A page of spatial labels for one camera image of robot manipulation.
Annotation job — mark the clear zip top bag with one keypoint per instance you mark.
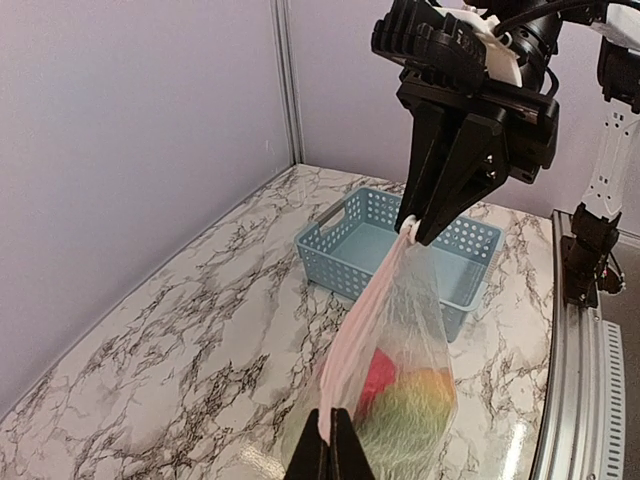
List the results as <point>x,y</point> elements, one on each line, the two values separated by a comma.
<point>399,313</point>

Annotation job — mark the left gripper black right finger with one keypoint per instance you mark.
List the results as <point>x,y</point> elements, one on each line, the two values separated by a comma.
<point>347,460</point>

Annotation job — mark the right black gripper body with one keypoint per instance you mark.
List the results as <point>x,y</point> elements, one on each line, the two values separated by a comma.
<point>530,120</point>

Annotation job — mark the red toy apple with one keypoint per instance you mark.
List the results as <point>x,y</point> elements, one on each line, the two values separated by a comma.
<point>381,374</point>

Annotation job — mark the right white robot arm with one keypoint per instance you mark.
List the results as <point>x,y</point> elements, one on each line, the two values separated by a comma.
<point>594,224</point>

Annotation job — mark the front aluminium rail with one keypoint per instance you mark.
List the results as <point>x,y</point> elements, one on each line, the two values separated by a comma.
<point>585,426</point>

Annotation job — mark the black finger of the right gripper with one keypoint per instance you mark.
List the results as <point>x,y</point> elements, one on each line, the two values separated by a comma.
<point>475,166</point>
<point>424,164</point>

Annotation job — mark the right aluminium frame post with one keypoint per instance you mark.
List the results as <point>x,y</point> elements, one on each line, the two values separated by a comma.
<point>280,12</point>

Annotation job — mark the grey plastic basket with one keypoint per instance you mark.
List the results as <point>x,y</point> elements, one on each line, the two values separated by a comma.
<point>343,248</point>

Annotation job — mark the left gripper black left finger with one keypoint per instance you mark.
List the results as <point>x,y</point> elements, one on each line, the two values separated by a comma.
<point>310,460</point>

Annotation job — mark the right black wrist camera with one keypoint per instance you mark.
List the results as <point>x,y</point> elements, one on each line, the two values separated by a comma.
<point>460,48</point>

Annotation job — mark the green orange toy cucumber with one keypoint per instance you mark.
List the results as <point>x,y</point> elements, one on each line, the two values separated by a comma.
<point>401,426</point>

